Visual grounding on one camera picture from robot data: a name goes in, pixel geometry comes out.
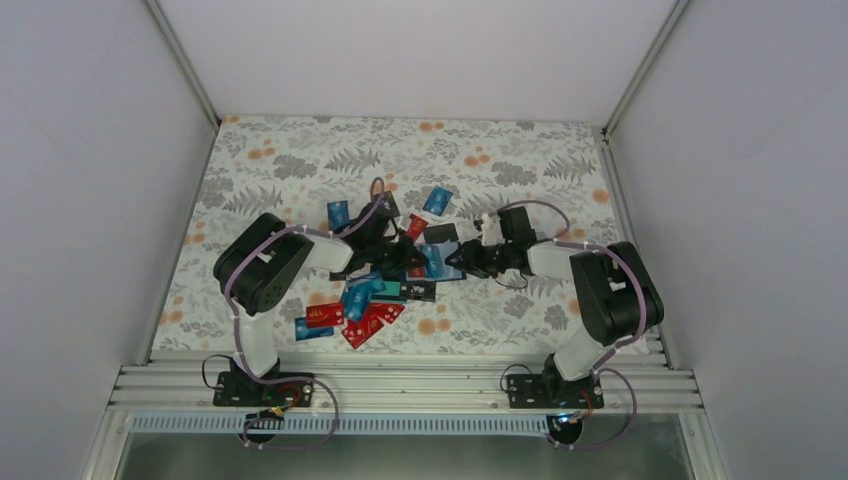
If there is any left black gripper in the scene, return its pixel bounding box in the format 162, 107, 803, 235
366, 236, 427, 276

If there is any dark blue card holder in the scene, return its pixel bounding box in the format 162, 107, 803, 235
405, 242, 467, 282

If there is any blue VIP logo card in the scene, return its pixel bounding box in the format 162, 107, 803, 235
419, 244, 443, 279

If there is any red VIP card front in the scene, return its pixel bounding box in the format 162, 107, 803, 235
341, 303, 405, 350

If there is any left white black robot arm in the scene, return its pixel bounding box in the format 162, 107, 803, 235
213, 201, 427, 405

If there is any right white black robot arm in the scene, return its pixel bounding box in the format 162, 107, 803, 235
446, 200, 664, 407

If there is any blue card upper left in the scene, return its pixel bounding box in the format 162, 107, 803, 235
326, 200, 350, 231

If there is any red card centre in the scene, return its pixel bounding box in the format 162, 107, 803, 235
405, 214, 429, 241

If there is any teal green card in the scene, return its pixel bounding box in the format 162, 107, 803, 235
374, 281, 402, 301

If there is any blue card left pile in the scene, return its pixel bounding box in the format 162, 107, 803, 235
341, 277, 385, 322

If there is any small black LOGO card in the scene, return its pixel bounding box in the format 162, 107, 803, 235
399, 282, 437, 302

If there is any light blue card far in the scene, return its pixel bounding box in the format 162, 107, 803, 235
423, 186, 453, 216

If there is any red card left pile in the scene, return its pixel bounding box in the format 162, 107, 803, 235
305, 302, 345, 329

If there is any blue card front bottom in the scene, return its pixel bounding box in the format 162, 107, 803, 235
295, 324, 335, 341

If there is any floral patterned table mat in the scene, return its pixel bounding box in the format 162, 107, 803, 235
153, 115, 620, 355

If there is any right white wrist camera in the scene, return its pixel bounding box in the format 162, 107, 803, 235
473, 214, 503, 246

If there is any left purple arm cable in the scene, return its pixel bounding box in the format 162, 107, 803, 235
221, 176, 387, 454

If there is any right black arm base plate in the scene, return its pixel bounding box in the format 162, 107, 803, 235
505, 374, 605, 410

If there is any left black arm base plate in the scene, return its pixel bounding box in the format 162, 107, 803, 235
212, 369, 315, 408

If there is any aluminium mounting rail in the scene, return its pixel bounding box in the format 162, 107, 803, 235
108, 351, 703, 414

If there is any aluminium corner frame post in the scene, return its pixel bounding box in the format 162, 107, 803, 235
142, 0, 220, 131

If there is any perforated grey cable duct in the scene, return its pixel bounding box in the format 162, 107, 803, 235
127, 412, 549, 437

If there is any right aluminium frame post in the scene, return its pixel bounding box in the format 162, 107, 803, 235
602, 0, 691, 142

